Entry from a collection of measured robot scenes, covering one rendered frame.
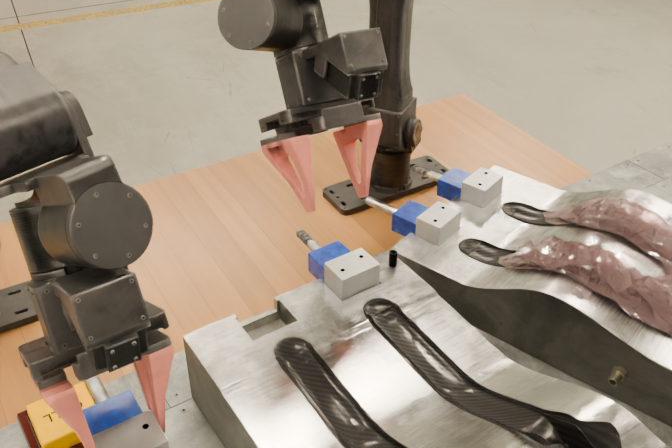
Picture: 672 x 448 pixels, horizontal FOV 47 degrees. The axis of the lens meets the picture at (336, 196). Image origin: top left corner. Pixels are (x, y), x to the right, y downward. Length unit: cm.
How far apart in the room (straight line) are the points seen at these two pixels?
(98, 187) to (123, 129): 259
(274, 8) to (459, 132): 71
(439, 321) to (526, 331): 13
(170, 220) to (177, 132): 191
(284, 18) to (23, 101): 24
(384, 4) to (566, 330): 46
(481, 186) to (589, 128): 213
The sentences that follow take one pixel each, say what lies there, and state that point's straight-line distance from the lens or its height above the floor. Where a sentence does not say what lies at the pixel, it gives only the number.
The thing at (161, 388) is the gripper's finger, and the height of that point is 99.
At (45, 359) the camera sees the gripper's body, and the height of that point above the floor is 105.
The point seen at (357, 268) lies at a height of 92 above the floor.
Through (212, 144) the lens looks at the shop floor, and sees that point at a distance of 293.
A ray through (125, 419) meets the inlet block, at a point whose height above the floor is 95.
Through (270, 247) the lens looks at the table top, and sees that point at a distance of 106.
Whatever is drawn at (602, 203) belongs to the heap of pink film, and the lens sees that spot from 101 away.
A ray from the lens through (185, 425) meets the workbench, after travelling 85.
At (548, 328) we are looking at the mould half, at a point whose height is 85.
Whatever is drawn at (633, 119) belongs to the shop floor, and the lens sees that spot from 328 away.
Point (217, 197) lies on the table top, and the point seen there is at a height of 80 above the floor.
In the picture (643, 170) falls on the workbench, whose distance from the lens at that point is 131.
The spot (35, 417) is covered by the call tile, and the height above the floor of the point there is 84.
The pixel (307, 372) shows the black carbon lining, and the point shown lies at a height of 88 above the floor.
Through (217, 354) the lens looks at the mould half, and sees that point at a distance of 79.
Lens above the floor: 144
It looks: 34 degrees down
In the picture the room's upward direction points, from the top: straight up
